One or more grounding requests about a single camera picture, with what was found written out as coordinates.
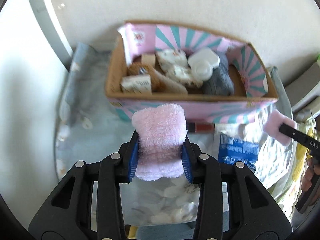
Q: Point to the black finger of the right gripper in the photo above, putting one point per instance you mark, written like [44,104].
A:
[292,133]

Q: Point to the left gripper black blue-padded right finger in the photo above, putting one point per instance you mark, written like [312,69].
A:
[233,203]

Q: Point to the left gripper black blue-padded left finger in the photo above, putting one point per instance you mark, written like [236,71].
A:
[86,203]

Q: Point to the pink fluffy towel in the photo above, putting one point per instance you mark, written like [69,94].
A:
[273,124]
[162,132]

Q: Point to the white plastic case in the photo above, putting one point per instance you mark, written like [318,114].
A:
[202,63]

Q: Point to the white floral sock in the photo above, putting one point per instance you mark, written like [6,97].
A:
[183,76]

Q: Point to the white spotted sock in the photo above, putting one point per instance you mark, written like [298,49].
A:
[168,58]

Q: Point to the white printed tissue pack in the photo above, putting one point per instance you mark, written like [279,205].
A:
[137,84]

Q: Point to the beige round cosmetic jar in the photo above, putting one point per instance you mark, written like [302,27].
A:
[148,59]

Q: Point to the person's hand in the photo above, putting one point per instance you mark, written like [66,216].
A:
[310,172]

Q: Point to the blue wet wipes pack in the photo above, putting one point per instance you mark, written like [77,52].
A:
[232,150]

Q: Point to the grey floral bed sheet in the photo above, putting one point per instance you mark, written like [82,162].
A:
[90,129]

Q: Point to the black red lipstick box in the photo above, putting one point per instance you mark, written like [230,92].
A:
[202,128]

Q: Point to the grey fluffy slipper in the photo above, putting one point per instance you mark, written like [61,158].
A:
[220,84]

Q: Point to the pink teal cardboard box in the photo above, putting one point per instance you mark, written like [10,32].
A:
[254,88]

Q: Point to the brown plush toy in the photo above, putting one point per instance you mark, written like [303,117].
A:
[159,82]

